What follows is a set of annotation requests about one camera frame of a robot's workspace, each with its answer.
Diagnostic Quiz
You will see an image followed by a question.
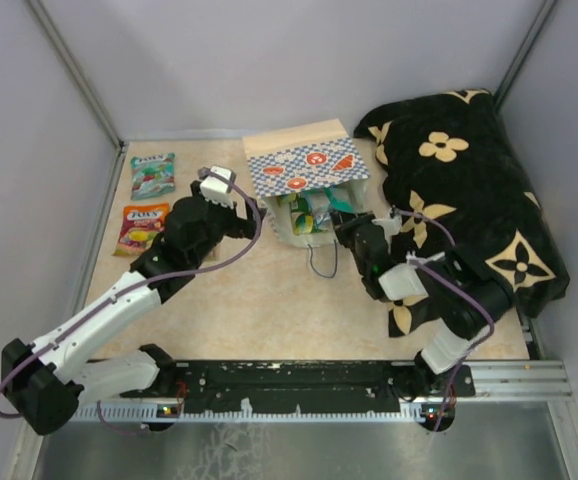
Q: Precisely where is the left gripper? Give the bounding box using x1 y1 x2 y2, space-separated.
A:
189 180 265 267

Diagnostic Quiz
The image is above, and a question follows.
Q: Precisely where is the orange fruits candy bag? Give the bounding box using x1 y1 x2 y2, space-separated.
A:
113 203 170 257

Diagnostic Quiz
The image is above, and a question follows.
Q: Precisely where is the green mint candy bag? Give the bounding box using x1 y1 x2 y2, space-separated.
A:
324 187 355 213
130 152 175 200

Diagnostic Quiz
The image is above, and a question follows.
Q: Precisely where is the checkered paper bag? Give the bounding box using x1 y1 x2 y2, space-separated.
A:
243 119 371 248

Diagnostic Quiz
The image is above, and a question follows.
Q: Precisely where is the green lemon candy bag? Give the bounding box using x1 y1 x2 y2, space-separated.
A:
277 193 326 236

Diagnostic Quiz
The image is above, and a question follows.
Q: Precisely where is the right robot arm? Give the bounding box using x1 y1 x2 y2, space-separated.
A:
331 210 514 399

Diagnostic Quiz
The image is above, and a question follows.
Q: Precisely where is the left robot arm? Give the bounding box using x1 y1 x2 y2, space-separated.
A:
0 194 265 435

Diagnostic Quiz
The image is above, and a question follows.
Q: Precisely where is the black floral pillow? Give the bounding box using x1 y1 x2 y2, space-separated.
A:
353 89 570 318

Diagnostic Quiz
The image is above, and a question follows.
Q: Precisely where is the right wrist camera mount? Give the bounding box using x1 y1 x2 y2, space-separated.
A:
372 211 402 251

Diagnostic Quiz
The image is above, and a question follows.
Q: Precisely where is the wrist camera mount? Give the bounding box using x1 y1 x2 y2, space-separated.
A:
372 211 402 251
190 165 236 209

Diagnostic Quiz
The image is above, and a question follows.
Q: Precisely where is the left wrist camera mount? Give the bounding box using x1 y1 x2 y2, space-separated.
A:
190 165 236 209

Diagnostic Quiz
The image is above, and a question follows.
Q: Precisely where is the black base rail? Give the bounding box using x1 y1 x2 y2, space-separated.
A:
121 360 450 414

